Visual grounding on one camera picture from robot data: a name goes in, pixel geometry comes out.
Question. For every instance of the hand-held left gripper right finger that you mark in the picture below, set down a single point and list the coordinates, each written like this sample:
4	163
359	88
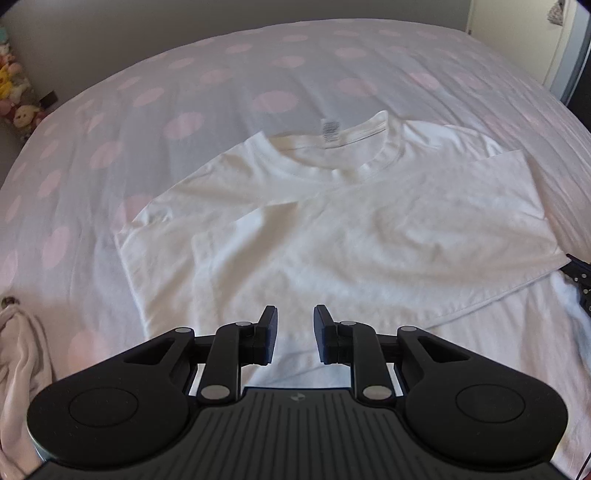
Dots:
323	337

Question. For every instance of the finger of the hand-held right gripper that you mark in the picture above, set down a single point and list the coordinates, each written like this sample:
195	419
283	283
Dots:
581	273

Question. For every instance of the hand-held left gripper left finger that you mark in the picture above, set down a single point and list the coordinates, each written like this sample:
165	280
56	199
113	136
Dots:
268	337

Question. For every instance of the white t-shirt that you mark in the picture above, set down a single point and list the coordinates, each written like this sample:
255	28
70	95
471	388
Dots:
346	230

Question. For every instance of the white door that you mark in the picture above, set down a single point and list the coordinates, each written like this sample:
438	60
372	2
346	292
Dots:
508	46

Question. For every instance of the pale pink garment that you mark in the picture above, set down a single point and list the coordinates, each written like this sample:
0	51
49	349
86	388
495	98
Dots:
21	383

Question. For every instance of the patterned hanging pouch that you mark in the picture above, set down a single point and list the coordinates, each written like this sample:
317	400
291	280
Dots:
555	11

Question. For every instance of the bed with pink dotted sheet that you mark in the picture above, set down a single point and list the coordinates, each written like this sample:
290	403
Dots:
138	92

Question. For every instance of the clear tube of plush toys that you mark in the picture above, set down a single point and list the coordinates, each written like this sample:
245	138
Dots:
14	83

